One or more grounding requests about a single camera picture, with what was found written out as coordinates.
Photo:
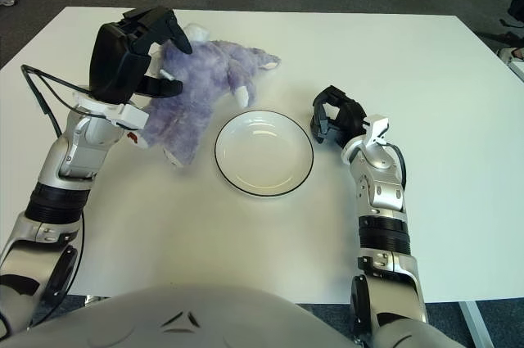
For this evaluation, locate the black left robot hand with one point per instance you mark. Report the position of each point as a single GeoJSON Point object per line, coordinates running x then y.
{"type": "Point", "coordinates": [112, 65]}

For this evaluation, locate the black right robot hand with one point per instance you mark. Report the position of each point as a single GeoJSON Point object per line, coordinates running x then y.
{"type": "Point", "coordinates": [348, 118]}

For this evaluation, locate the purple plush rabbit doll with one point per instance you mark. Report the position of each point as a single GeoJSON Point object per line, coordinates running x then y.
{"type": "Point", "coordinates": [204, 78]}

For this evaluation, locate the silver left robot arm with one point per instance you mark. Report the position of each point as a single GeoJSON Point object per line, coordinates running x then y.
{"type": "Point", "coordinates": [78, 151]}

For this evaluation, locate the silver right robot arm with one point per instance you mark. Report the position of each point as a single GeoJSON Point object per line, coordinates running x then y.
{"type": "Point", "coordinates": [385, 196]}

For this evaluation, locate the white plate with black rim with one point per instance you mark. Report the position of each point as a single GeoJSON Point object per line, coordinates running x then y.
{"type": "Point", "coordinates": [264, 153]}

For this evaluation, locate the white sneaker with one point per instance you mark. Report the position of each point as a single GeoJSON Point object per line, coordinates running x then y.
{"type": "Point", "coordinates": [7, 1]}

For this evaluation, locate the white shoe with dark ankle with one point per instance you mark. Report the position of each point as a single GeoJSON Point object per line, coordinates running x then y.
{"type": "Point", "coordinates": [511, 53]}

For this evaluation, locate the white neighbouring table corner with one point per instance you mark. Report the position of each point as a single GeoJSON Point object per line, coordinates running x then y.
{"type": "Point", "coordinates": [518, 69]}

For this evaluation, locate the black chair legs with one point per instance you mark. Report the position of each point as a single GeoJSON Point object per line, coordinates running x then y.
{"type": "Point", "coordinates": [507, 36]}

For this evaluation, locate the black bag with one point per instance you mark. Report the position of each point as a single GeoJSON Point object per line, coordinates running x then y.
{"type": "Point", "coordinates": [517, 4]}

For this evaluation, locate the white table leg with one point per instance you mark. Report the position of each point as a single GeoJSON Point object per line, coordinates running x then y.
{"type": "Point", "coordinates": [475, 323]}

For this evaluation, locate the grey robot torso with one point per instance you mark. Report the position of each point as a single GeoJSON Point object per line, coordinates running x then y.
{"type": "Point", "coordinates": [204, 319]}

